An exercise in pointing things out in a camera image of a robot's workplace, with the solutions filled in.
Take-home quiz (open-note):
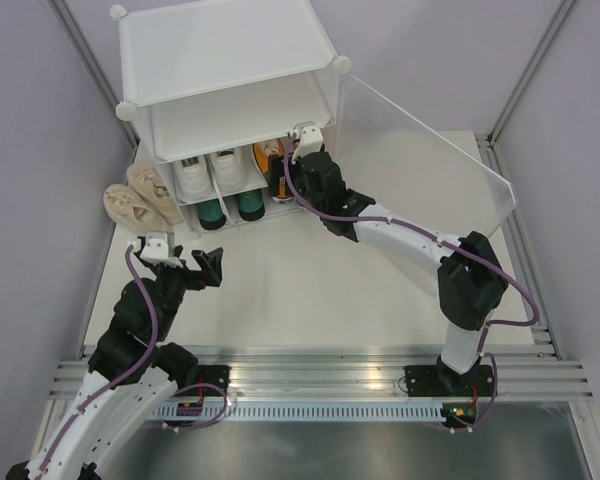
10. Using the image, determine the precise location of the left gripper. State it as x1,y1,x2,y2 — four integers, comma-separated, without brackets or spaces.
151,244,223,337

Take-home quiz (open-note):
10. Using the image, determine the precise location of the green loafer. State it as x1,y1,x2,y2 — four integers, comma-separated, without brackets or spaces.
196,199,226,231
236,190,265,221

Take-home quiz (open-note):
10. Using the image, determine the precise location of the orange canvas sneaker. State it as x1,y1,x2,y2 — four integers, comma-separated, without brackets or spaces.
251,139,293,204

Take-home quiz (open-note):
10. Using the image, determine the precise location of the white sneaker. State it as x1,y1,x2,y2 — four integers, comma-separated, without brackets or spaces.
209,149,248,225
173,156,212,201

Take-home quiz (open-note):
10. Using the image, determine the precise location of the beige sneaker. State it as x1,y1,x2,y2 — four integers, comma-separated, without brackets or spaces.
103,184,172,235
126,164,183,225

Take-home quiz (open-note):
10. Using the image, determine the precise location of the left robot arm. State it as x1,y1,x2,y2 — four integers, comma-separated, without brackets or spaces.
6,237,230,479

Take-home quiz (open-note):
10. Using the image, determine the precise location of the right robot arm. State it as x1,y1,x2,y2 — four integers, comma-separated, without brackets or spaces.
282,149,511,395

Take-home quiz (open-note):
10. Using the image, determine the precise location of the translucent cabinet door panel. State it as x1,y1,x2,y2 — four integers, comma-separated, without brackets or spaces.
332,77,516,236

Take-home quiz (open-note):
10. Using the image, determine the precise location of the white plastic shoe cabinet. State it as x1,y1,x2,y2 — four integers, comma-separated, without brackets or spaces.
110,1,351,230

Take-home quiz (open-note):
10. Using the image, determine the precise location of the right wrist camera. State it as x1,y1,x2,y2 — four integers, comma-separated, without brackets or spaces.
287,122,324,158

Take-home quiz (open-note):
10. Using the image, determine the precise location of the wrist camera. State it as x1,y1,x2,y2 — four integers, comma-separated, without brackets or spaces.
287,122,324,158
127,231,183,268

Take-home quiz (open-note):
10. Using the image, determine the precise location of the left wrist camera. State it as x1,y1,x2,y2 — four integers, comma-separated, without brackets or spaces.
127,231,183,268

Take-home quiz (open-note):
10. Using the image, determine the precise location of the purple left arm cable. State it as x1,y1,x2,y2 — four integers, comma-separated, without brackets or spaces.
32,244,161,476

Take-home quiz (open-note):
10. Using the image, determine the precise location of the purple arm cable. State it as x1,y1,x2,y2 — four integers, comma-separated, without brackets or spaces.
282,154,540,434
32,244,161,476

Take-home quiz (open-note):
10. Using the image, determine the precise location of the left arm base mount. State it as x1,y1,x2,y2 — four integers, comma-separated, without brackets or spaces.
175,365,230,403

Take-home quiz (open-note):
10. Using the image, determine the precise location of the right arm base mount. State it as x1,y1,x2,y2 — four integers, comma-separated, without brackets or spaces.
404,365,495,398

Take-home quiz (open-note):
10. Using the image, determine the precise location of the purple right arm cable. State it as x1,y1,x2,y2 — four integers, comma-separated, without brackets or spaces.
282,154,540,434

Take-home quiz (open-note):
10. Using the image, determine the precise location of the aluminium frame rail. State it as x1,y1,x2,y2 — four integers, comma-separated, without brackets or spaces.
49,357,596,401

